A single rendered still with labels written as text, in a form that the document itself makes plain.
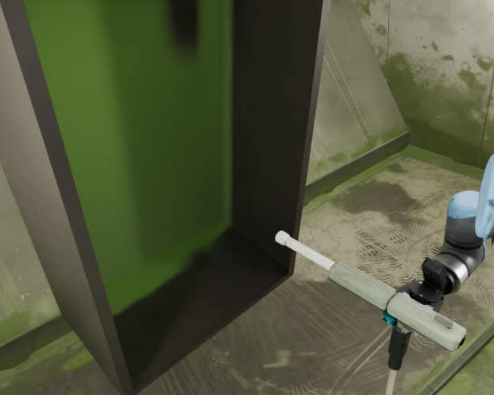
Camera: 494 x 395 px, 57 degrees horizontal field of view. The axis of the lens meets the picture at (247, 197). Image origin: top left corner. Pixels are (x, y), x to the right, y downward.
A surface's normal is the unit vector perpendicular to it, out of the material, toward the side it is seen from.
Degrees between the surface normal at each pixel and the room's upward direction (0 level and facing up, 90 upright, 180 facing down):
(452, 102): 90
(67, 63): 102
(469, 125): 90
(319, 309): 0
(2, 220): 57
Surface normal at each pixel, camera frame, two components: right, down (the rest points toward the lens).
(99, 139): 0.68, 0.49
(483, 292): -0.11, -0.84
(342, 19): 0.44, -0.15
